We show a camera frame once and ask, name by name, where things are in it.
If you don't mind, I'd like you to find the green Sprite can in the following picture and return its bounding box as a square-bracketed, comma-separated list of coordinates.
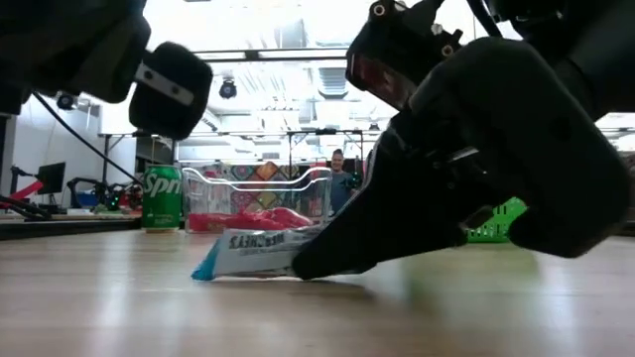
[140, 164, 185, 232]

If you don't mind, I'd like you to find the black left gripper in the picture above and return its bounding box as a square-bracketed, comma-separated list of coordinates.
[0, 0, 214, 140]

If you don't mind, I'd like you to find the blue white candy bar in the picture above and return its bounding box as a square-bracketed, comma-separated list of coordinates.
[190, 226, 331, 283]

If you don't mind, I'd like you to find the red object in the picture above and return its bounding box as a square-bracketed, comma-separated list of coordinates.
[0, 180, 45, 209]

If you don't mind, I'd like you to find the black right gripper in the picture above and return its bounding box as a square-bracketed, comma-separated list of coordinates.
[292, 37, 631, 282]

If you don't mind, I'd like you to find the person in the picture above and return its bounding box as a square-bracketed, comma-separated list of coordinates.
[330, 148, 358, 217]

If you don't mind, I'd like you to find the clear plastic bin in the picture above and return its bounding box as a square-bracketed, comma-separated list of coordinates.
[181, 167, 333, 235]

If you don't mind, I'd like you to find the black computer monitor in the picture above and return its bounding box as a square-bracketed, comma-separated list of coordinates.
[35, 161, 67, 196]

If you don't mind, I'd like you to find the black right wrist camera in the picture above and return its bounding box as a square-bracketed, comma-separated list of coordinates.
[345, 0, 465, 111]

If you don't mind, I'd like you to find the green plastic basket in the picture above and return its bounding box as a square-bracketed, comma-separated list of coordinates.
[465, 196, 528, 244]

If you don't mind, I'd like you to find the black slanted cable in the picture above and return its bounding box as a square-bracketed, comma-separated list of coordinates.
[32, 91, 144, 192]

